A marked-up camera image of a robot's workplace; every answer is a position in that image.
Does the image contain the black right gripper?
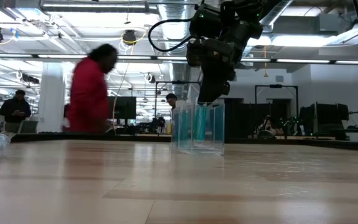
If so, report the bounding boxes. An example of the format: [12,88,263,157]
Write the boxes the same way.
[185,21,264,103]

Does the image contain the teal mouthwash bottle white cap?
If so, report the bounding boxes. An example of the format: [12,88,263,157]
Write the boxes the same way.
[175,107,190,142]
[193,104,208,141]

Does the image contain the clear acrylic organizer box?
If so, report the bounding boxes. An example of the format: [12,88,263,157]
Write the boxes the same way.
[170,100,226,156]

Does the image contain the black background robot station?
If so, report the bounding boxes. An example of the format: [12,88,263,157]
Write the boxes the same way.
[298,102,358,141]

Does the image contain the seated person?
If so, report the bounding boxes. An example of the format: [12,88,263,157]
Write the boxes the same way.
[257,114,281,138]

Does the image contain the black background monitor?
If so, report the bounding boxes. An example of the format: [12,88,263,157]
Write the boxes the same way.
[109,96,137,120]

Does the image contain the long ceiling light strip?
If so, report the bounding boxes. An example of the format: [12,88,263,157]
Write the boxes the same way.
[0,53,358,66]

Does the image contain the walking person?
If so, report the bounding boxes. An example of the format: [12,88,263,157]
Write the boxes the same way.
[61,43,120,135]

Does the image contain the white room pillar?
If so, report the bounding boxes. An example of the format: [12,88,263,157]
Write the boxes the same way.
[37,62,67,134]

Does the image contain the grey office chair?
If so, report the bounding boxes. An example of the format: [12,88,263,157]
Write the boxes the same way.
[16,119,39,134]

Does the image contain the standing person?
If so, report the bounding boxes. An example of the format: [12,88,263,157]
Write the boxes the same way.
[0,89,32,134]

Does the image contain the black metal frame stand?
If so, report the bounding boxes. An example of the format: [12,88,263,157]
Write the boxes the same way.
[154,81,203,121]
[254,84,300,125]

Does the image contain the yellow hanging cord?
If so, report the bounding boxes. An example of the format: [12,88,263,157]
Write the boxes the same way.
[262,45,269,78]

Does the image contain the silver ribbed ventilation duct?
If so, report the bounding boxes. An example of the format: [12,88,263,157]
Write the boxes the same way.
[157,0,198,97]

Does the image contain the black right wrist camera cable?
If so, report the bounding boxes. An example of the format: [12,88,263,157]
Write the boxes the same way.
[147,17,198,53]

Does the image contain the black table frame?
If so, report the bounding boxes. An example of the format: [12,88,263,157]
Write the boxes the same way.
[10,133,358,153]

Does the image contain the silver slanted ventilation duct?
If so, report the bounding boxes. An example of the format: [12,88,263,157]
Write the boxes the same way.
[234,0,294,60]

